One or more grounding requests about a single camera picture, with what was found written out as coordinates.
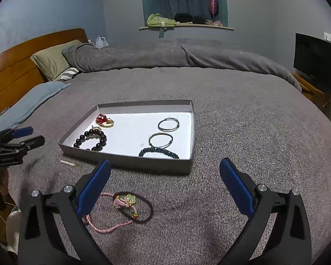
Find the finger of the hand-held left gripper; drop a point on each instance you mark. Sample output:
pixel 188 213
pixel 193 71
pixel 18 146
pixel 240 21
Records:
pixel 34 142
pixel 22 132

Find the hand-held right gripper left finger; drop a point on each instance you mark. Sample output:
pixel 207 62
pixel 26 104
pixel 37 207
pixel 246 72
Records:
pixel 92 191

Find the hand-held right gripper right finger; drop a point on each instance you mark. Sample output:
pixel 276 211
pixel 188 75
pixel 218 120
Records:
pixel 238 187

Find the white pearl strand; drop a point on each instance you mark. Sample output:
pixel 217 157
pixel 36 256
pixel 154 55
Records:
pixel 67 162

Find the shallow grey cardboard box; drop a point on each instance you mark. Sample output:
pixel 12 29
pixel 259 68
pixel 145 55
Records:
pixel 127 135

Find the thin metal bangle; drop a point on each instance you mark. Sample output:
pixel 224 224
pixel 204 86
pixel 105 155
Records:
pixel 149 140
pixel 158 125

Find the light blue blanket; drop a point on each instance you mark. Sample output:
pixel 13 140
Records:
pixel 30 99

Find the grey bed blanket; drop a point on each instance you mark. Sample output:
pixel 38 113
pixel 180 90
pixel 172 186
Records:
pixel 237 132

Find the wooden headboard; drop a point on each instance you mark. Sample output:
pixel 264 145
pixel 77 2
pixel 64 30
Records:
pixel 11 69

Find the striped pillow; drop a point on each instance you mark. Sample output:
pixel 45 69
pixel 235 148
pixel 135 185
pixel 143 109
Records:
pixel 69 73

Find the olive green pillow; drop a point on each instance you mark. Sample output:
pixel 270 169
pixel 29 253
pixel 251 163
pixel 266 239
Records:
pixel 52 58

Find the white plastic bag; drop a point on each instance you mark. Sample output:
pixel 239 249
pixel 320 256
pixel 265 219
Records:
pixel 101 43

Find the wooden television stand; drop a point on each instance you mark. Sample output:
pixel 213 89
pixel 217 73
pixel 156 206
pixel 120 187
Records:
pixel 311 92

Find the grey duvet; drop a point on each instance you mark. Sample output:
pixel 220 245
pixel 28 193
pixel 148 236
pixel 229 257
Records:
pixel 182 55

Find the black television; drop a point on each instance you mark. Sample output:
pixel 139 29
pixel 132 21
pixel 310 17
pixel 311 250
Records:
pixel 317 60

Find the small pink item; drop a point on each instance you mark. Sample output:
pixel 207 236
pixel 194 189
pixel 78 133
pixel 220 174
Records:
pixel 215 23

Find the green cloth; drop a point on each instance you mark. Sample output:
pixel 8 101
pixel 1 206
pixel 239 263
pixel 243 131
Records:
pixel 160 20

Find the black cloth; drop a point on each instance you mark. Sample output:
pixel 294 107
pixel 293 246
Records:
pixel 190 18

